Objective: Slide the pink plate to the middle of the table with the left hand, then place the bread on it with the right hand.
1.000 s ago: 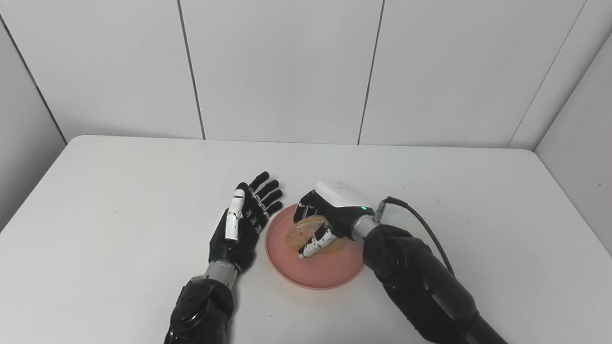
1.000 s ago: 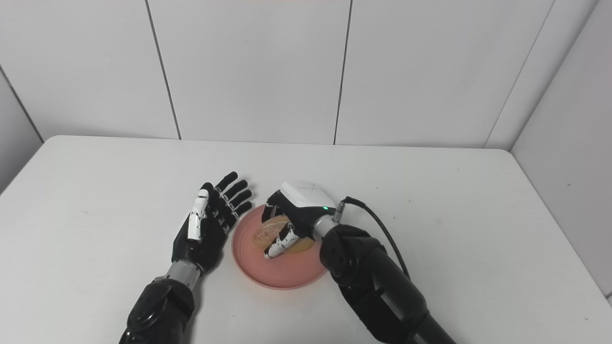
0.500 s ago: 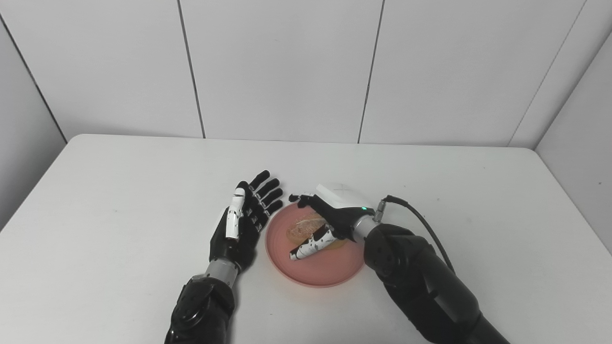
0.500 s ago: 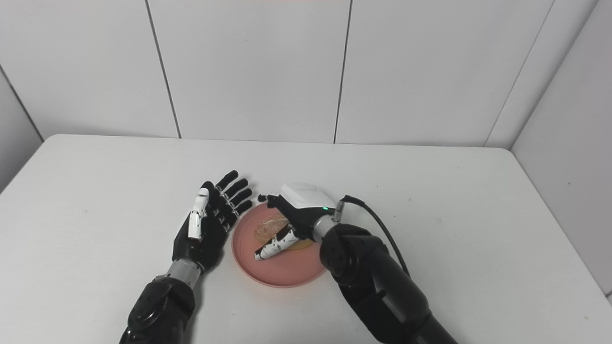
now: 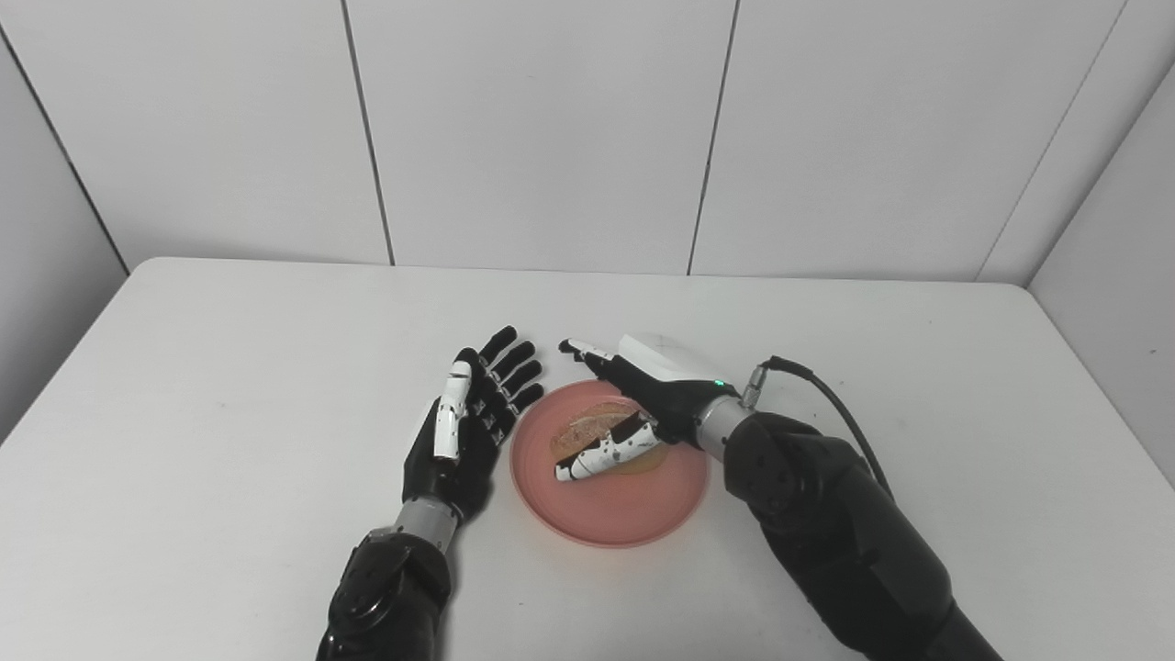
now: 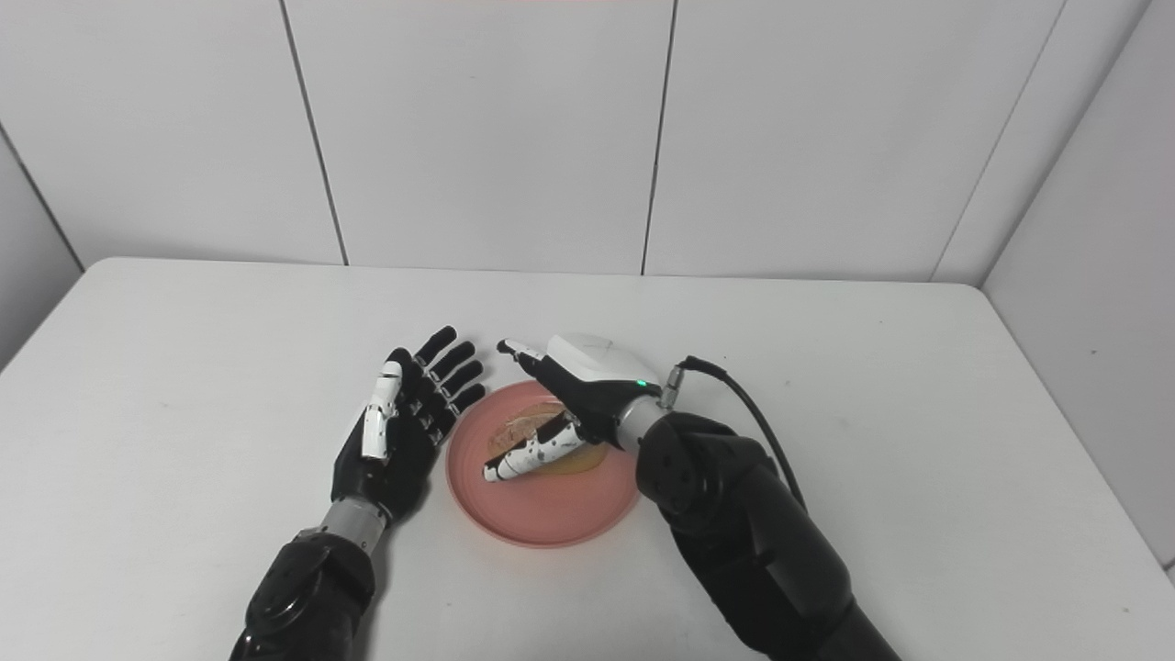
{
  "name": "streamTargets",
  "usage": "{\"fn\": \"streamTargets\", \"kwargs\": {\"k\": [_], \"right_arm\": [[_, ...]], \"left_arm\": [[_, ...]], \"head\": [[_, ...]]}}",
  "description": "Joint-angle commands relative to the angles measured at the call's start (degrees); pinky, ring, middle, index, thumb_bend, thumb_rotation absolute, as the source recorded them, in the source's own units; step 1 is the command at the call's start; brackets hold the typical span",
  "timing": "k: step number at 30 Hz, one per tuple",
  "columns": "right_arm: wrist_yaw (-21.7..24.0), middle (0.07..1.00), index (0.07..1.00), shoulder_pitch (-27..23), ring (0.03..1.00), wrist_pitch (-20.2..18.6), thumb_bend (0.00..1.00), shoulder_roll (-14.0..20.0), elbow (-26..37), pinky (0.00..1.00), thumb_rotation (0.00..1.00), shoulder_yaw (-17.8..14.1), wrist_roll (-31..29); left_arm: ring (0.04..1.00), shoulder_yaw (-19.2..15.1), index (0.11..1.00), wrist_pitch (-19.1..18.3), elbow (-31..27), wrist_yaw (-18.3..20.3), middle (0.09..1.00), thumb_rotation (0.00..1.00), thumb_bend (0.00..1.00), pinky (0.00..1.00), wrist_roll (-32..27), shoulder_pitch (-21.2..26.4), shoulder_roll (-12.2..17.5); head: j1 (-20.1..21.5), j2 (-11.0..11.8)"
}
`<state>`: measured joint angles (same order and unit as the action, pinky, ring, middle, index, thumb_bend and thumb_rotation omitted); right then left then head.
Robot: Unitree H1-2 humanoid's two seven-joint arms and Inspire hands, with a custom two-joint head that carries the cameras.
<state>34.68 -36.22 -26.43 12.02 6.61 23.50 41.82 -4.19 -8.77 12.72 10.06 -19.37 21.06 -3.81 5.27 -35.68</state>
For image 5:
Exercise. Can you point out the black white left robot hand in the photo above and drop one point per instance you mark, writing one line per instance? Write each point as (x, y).
(464, 450)

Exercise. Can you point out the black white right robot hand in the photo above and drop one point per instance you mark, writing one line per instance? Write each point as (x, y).
(675, 395)

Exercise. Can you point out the golden brown bread roll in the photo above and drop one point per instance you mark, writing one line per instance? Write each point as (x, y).
(587, 427)

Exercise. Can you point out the pink round plate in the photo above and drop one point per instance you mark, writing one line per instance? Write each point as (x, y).
(615, 509)

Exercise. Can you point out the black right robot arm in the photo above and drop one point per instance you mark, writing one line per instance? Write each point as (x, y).
(826, 523)

